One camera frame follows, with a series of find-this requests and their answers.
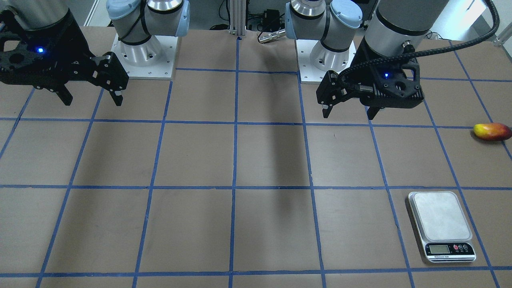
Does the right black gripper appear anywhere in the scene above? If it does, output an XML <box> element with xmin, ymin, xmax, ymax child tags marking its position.
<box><xmin>1</xmin><ymin>10</ymin><xmax>129</xmax><ymax>106</ymax></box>

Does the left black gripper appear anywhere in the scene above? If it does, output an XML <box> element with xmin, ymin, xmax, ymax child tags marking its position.
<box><xmin>316</xmin><ymin>38</ymin><xmax>424</xmax><ymax>120</ymax></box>

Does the red yellow mango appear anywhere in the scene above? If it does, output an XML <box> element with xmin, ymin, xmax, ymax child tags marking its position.
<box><xmin>472</xmin><ymin>122</ymin><xmax>512</xmax><ymax>142</ymax></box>

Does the silver metal connector plug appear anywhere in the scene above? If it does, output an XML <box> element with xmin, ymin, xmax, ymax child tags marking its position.
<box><xmin>257</xmin><ymin>29</ymin><xmax>286</xmax><ymax>44</ymax></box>

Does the silver digital kitchen scale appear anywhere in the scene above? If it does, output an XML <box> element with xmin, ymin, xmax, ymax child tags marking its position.
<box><xmin>408</xmin><ymin>191</ymin><xmax>476</xmax><ymax>264</ymax></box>

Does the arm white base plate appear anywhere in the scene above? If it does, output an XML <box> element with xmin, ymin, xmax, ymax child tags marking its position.
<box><xmin>111</xmin><ymin>34</ymin><xmax>180</xmax><ymax>80</ymax></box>
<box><xmin>296</xmin><ymin>40</ymin><xmax>356</xmax><ymax>84</ymax></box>

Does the aluminium frame post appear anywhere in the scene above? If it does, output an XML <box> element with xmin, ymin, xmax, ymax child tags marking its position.
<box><xmin>226</xmin><ymin>0</ymin><xmax>248</xmax><ymax>38</ymax></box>

